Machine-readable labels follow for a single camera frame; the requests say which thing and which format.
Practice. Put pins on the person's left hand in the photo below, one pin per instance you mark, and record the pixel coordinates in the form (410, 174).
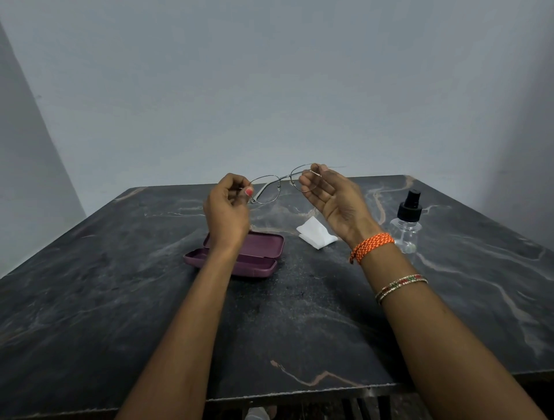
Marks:
(225, 212)

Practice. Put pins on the person's right hand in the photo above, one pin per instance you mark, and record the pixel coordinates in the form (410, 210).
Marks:
(342, 203)

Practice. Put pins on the person's right thumb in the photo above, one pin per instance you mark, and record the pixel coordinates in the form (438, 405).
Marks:
(322, 171)

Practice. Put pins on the person's left thumb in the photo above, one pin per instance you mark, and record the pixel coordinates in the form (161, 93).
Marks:
(247, 191)

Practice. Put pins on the person's right middle finger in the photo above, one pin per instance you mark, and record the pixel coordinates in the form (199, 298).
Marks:
(308, 186)

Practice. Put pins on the person's right forearm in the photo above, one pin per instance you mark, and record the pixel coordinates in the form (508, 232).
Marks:
(437, 337)

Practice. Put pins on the person's left forearm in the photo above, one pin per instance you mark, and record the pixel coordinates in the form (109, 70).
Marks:
(186, 337)

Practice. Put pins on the white cleaning cloth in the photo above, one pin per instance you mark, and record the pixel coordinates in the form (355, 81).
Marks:
(316, 232)

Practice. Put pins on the purple eyeglasses case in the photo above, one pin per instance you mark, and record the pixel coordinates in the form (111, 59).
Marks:
(253, 253)

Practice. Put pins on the orange thread wristband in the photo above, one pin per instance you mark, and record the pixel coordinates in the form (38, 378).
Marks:
(371, 246)

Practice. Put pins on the clear spray bottle black cap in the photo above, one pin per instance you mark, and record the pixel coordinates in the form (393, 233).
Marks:
(406, 225)

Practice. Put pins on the beaded bangle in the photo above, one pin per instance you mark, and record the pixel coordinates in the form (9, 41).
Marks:
(400, 286)

